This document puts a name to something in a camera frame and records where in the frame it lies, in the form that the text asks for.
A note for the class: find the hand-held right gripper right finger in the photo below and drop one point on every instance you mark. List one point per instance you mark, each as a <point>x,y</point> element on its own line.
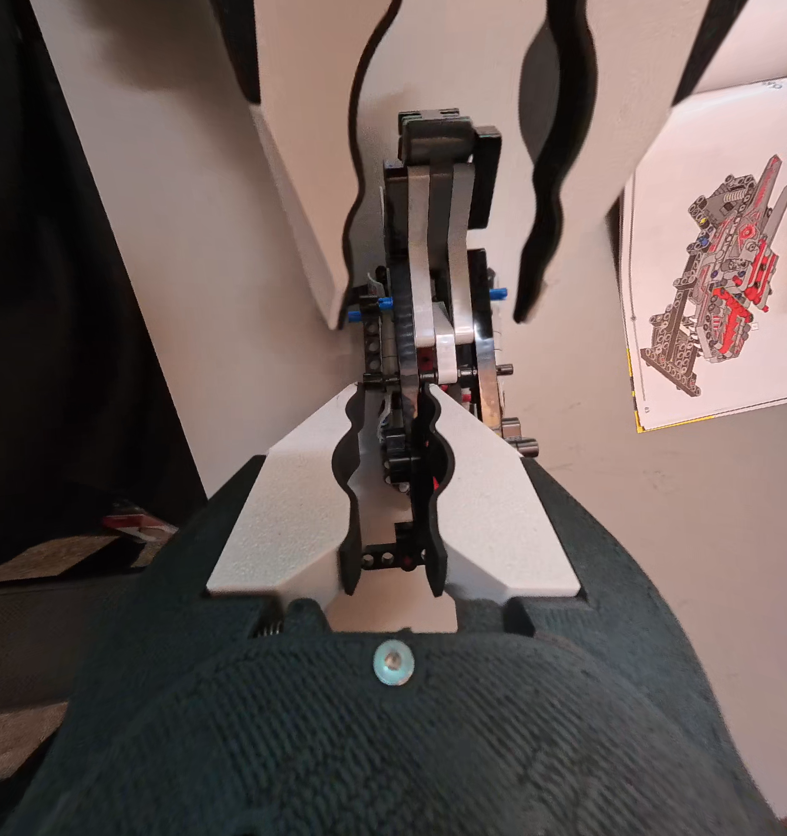
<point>511,522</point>

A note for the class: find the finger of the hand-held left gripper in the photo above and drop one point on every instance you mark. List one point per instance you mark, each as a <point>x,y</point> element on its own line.
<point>302,98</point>
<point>635,78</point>

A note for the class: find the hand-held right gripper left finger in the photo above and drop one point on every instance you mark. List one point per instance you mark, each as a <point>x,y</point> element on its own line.
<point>276,516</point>

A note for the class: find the grey black toy brick model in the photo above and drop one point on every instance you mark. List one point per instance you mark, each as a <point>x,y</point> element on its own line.
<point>432,228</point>

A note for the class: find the white instruction booklet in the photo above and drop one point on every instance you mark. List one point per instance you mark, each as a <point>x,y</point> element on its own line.
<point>707,366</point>

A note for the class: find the person's black clothing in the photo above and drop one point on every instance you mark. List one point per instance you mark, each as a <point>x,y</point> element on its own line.
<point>54,294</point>

